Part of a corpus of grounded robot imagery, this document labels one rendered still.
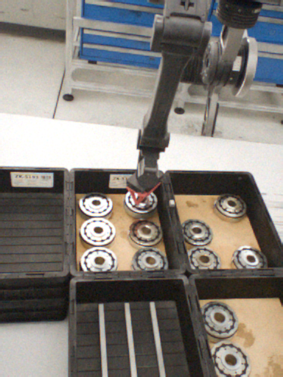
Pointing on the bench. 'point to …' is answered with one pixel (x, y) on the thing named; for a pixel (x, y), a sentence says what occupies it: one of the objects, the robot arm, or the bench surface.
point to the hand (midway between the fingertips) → (141, 197)
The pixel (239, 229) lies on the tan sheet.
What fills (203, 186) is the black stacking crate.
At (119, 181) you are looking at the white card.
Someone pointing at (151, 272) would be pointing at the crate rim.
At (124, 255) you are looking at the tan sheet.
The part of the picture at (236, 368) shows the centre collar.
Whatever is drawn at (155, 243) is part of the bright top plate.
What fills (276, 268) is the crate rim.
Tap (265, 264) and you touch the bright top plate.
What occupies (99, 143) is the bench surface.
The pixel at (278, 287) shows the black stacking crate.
